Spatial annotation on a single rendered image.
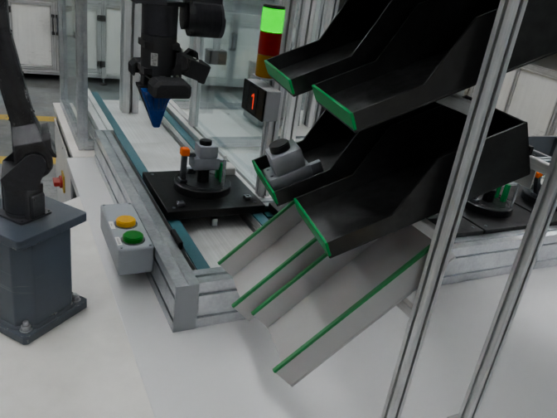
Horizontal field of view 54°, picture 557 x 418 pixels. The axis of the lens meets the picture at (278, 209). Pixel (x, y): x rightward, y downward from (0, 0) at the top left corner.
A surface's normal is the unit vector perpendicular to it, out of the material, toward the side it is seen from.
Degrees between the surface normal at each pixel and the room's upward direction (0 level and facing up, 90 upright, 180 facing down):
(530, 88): 90
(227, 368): 0
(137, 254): 90
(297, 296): 90
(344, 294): 45
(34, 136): 61
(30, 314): 90
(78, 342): 0
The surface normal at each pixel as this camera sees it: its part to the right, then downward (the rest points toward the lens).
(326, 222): -0.28, -0.82
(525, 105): -0.94, 0.01
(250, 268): -0.58, -0.64
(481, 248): 0.43, 0.43
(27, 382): 0.14, -0.90
